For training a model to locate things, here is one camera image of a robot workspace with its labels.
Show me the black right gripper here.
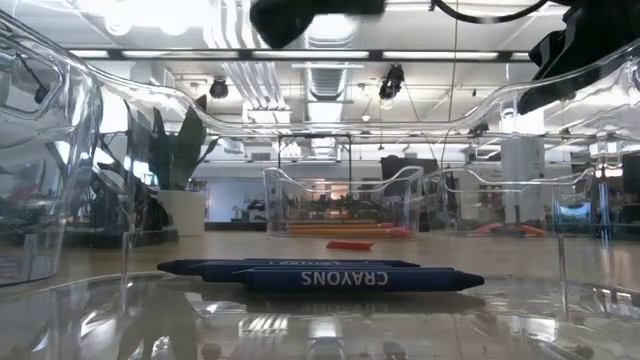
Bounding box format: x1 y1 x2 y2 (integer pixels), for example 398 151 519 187
249 0 386 49

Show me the orange pencil pink eraser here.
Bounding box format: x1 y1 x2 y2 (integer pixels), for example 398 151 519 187
287 227 416 239

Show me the long ceiling light bar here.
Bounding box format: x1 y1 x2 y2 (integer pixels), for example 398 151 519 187
67 48 539 62

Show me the black hanging lamp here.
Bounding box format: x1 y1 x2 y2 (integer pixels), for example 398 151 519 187
208 75 230 100
378 63 405 100

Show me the black monitor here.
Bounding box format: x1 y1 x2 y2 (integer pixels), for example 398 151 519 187
380 152 440 182

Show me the green plant in white pot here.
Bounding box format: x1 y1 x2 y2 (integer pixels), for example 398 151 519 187
122 93 222 237

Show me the white column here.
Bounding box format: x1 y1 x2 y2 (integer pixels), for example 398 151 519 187
499 137 546 225

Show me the silver ventilation duct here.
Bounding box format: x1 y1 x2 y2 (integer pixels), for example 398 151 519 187
299 12 366 126

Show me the black aluminium table frame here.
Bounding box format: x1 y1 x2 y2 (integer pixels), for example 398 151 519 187
204 221 269 233

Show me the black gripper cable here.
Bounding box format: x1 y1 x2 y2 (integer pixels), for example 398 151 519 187
430 0 551 25

